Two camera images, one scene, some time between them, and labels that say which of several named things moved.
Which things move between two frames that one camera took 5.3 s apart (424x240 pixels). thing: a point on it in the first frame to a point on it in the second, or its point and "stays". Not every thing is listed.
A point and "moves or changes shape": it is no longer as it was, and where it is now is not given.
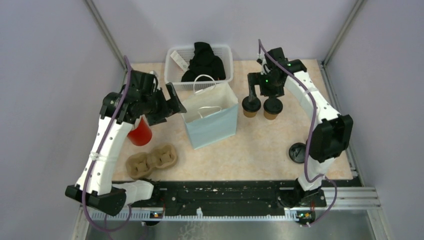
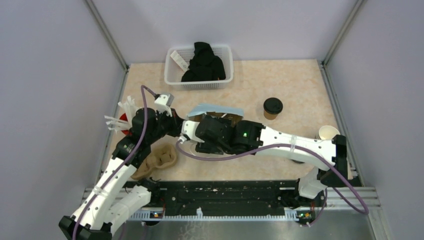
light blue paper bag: (212, 112) moves or changes shape
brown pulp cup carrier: (139, 165) stays
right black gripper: (255, 79) to (205, 147)
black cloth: (204, 62) stays
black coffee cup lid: (273, 106) stays
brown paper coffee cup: (269, 116) stays
